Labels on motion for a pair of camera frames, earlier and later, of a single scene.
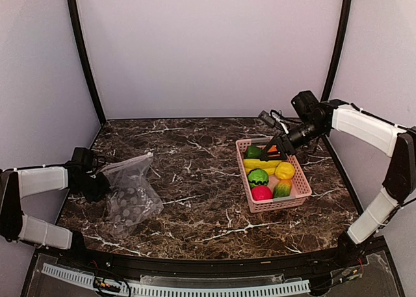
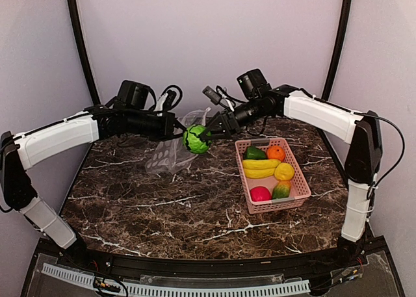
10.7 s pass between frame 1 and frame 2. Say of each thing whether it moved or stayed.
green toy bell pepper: stayed
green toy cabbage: moved
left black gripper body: moved
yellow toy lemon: stayed
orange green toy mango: stayed
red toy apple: stayed
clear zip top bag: moved
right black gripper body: moved
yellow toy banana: stayed
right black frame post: stayed
